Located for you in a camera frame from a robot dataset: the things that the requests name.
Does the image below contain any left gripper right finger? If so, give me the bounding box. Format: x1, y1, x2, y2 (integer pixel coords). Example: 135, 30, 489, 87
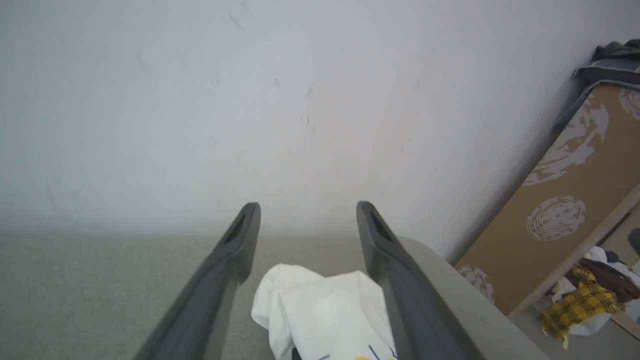
355, 200, 485, 360

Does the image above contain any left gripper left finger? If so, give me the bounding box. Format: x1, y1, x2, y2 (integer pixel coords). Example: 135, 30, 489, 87
132, 201, 262, 360

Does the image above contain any white shirt with black sleeves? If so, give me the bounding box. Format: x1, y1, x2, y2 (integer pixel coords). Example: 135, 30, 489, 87
251, 263, 399, 360

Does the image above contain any yellow plaid garment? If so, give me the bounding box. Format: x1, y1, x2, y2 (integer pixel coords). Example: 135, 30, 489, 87
539, 267, 626, 349

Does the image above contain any dark maroon garment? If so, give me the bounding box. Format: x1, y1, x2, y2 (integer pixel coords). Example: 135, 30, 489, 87
579, 257, 640, 304

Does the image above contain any dark navy garment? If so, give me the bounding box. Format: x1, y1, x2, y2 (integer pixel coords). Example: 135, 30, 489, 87
554, 57, 640, 132

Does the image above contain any dark olive garment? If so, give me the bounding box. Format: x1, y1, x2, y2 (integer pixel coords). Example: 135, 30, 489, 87
594, 39, 640, 63

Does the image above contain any light wooden slat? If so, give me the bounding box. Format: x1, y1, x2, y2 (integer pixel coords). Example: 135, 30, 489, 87
506, 184, 640, 321

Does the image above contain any pile of mixed clothes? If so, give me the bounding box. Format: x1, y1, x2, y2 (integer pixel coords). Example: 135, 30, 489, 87
549, 245, 640, 337

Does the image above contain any brown board with swirl prints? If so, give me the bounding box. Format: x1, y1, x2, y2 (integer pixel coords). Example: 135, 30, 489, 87
452, 81, 640, 317

